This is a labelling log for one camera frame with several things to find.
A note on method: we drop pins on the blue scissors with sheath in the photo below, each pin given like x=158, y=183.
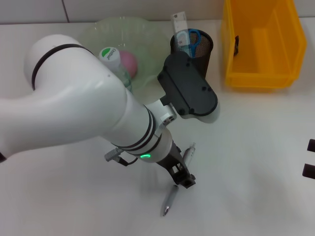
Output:
x=195, y=40

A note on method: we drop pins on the black mesh pen holder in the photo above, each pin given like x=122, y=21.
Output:
x=204, y=56

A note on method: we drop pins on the yellow plastic bin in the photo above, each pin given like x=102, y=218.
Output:
x=268, y=61

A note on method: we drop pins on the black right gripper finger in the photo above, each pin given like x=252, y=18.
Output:
x=311, y=144
x=309, y=170

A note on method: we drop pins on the white grey ballpoint pen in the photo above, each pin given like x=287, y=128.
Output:
x=169, y=199

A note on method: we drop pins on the pink peach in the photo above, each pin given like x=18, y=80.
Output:
x=130, y=64

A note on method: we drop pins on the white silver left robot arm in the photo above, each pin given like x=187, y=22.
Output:
x=73, y=98

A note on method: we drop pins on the transparent plastic ruler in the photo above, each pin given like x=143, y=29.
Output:
x=179, y=22

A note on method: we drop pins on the green glass fruit plate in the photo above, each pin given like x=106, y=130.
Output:
x=147, y=49

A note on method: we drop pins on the clear water bottle green label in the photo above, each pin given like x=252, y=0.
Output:
x=109, y=56

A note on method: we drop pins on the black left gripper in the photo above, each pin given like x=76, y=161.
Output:
x=173, y=159

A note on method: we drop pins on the green plastic wrapper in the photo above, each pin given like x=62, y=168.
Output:
x=236, y=45

